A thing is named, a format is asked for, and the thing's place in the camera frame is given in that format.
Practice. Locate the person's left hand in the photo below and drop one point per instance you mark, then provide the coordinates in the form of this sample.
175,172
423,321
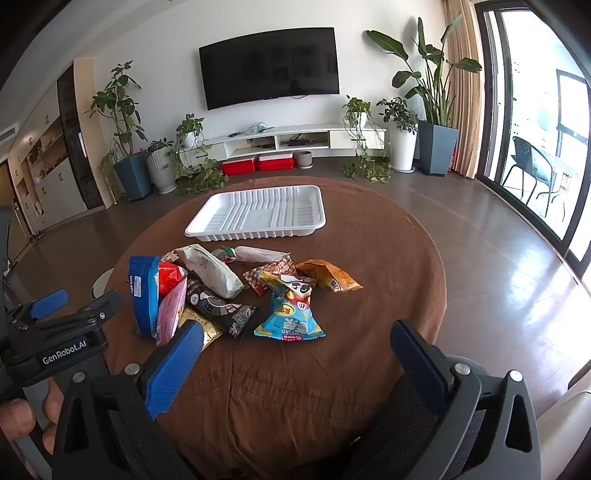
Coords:
16,417

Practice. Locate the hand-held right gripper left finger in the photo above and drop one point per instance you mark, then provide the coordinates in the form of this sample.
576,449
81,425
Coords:
171,369

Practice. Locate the beige wall cabinet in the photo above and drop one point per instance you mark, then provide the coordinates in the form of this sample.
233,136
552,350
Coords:
51,184

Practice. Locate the pale pink long packet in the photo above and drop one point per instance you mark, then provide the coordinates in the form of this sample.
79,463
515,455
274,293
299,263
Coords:
261,254

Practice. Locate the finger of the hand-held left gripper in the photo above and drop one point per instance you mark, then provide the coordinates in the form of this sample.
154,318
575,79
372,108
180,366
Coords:
92,310
48,301

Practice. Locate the red storage box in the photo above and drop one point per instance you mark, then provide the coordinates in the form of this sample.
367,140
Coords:
240,166
275,162

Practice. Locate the beige chair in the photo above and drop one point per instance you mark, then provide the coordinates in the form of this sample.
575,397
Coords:
568,415

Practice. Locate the trailing plant in white pot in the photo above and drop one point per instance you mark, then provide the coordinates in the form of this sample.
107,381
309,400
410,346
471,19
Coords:
359,119

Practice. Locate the beige curtain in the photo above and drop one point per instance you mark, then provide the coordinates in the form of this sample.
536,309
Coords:
466,115

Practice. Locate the clear green-edged snack packet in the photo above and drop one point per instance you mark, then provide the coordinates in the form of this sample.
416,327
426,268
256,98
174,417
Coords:
225,254

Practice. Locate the gold snack packet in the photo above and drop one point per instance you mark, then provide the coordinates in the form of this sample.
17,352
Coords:
208,331

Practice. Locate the trailing pothos on stand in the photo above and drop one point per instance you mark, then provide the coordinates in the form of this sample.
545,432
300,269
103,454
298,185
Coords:
190,138

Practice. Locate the blue snack packet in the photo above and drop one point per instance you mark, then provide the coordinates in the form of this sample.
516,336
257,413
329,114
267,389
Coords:
143,300

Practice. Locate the white television cabinet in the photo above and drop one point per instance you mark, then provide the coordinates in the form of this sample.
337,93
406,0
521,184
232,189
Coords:
240,144

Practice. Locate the light blue chips packet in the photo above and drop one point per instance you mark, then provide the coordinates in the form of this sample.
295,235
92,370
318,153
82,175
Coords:
291,318

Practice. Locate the large red snack packet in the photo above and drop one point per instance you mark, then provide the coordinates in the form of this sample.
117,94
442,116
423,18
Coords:
170,277

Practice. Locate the dark balcony chair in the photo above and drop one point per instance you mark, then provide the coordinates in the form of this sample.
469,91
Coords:
524,159

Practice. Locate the large-leaf plant in grey pot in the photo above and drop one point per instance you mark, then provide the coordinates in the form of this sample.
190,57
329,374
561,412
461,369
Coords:
436,147

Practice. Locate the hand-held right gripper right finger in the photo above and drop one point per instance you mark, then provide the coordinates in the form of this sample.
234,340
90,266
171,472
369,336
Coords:
418,357

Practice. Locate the black snack packet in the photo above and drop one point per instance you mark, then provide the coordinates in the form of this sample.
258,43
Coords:
217,307

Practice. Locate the black wall television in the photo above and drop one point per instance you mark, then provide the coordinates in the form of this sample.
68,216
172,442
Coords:
268,69

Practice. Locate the teal ornament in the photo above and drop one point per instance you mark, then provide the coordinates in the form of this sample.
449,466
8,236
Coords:
258,126

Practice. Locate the white snack packet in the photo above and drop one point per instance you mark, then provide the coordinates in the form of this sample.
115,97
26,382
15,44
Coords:
212,272

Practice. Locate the dark tall cabinet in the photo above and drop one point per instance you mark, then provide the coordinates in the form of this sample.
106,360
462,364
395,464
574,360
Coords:
78,138

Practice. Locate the black framed sliding glass door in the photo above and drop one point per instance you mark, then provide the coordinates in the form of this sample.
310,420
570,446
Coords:
491,115

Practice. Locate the white plastic tray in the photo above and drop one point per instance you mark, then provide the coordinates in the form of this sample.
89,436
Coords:
258,212

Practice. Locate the plant in tall white pot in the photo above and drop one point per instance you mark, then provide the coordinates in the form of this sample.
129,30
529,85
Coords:
401,147

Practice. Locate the empty grey round pot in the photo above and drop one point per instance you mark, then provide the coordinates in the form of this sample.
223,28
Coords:
304,160

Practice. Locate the leafy plant in blue pot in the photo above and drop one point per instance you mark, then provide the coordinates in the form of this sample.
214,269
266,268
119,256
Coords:
134,177

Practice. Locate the orange snack packet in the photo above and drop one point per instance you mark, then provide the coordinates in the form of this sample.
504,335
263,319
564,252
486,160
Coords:
328,274

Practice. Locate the pink snack packet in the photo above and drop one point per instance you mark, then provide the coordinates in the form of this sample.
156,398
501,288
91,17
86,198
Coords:
168,316

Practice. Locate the glass balcony table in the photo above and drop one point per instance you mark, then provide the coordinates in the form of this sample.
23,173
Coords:
561,168

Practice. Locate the plant in white ribbed pot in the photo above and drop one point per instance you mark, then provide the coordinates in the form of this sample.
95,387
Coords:
161,170

